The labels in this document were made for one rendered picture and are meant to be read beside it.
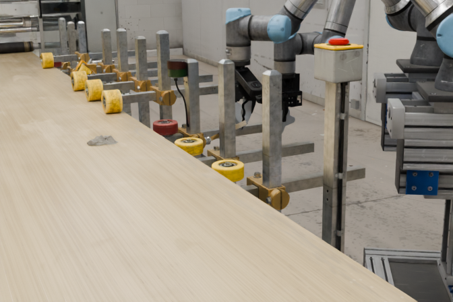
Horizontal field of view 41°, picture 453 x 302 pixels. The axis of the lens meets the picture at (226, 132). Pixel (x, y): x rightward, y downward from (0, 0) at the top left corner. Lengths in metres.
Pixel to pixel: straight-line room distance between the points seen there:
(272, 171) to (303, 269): 0.53
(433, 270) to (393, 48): 3.15
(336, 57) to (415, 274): 1.50
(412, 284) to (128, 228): 1.52
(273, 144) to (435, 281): 1.22
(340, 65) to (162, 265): 0.51
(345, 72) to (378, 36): 4.43
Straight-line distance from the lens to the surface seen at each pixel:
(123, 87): 2.39
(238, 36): 1.79
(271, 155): 1.48
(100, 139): 1.76
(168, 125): 1.91
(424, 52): 2.24
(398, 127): 1.75
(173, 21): 10.88
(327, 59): 1.20
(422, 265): 2.62
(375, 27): 5.67
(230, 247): 1.07
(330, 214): 1.29
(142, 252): 1.06
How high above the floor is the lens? 1.36
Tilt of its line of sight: 14 degrees down
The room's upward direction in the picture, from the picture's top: 1 degrees counter-clockwise
